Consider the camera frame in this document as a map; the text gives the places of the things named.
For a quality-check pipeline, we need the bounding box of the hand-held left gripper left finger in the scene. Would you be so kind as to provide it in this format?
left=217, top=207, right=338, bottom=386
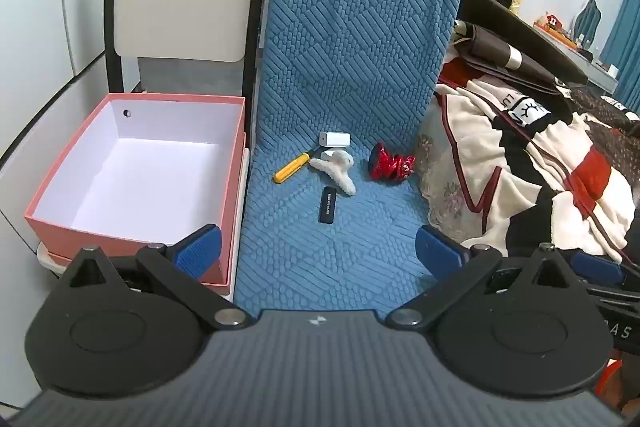
left=54, top=223, right=254, bottom=334

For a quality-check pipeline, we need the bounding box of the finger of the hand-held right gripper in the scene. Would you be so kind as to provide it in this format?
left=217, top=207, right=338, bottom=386
left=570, top=251, right=640, bottom=308

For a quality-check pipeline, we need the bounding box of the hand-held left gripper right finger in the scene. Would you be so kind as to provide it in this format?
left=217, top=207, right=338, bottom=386
left=385, top=226, right=583, bottom=334

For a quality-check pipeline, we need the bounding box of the pink cardboard box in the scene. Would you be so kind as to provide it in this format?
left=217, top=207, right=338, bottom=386
left=24, top=93, right=247, bottom=285

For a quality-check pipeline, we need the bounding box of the black flash drive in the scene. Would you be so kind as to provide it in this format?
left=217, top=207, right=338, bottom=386
left=318, top=187, right=337, bottom=224

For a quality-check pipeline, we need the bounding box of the white plush hair claw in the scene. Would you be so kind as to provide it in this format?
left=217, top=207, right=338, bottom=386
left=309, top=151, right=357, bottom=196

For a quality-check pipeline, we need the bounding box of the beige floral lace cloth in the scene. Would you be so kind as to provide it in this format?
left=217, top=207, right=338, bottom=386
left=415, top=132, right=501, bottom=239

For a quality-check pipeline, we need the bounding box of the cream red black printed blanket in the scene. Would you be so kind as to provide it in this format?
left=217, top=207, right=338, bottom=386
left=417, top=57, right=640, bottom=258

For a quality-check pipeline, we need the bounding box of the brown floral bedding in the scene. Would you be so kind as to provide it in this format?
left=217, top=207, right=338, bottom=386
left=570, top=86, right=640, bottom=135

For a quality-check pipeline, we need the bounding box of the white side table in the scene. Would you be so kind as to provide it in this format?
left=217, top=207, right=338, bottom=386
left=532, top=24, right=622, bottom=94

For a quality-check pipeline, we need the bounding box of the blue quilted cushion mat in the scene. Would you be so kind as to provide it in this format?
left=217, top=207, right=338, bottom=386
left=232, top=0, right=471, bottom=313

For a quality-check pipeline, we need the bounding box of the dark brown handbag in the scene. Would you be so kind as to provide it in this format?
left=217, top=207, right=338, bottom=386
left=452, top=0, right=591, bottom=95

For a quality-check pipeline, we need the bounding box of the blue curtain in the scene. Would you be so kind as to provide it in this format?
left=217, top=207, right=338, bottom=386
left=597, top=0, right=640, bottom=98

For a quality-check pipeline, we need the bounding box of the dark blue jacket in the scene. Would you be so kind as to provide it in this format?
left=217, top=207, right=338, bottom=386
left=577, top=0, right=604, bottom=46

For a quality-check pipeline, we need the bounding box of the white wardrobe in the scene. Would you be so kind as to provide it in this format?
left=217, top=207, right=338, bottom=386
left=0, top=0, right=151, bottom=413

